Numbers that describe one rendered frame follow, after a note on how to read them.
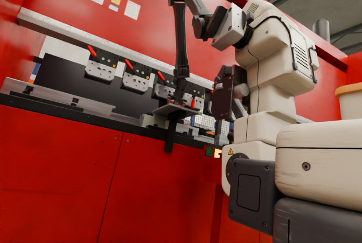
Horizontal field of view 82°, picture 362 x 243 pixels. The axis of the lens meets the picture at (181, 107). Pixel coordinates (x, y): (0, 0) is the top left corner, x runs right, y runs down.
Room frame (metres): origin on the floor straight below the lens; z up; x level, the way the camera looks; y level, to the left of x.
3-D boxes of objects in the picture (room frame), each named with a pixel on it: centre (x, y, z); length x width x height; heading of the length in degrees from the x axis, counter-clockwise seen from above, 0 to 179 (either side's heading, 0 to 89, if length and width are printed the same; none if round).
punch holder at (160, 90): (1.27, 0.12, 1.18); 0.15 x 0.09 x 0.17; 115
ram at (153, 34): (1.56, -0.49, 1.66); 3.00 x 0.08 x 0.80; 115
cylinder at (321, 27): (2.24, -1.63, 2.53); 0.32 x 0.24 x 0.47; 115
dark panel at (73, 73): (1.64, 0.53, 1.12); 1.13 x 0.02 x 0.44; 115
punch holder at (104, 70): (1.09, 0.48, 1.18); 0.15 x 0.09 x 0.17; 115
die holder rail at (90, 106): (1.04, 0.59, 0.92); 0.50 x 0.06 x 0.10; 115
